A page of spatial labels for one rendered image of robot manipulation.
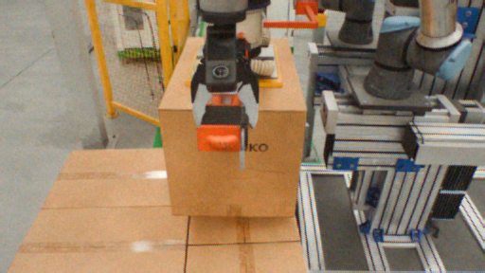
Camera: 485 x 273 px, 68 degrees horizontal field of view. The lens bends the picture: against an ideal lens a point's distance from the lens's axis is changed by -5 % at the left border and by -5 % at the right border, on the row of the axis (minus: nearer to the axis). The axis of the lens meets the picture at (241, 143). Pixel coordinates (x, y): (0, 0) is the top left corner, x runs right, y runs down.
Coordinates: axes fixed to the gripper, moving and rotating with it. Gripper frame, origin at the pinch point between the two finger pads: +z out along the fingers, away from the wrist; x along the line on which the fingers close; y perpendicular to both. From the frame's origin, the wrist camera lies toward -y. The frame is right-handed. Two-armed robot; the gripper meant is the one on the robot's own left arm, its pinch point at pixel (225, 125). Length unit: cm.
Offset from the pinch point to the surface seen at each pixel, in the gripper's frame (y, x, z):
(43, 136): 179, 157, 121
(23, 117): 209, 190, 121
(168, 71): 168, 48, 62
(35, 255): 22, 69, 66
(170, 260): 22, 21, 66
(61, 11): 159, 106, 20
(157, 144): 169, 62, 121
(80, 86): 159, 105, 68
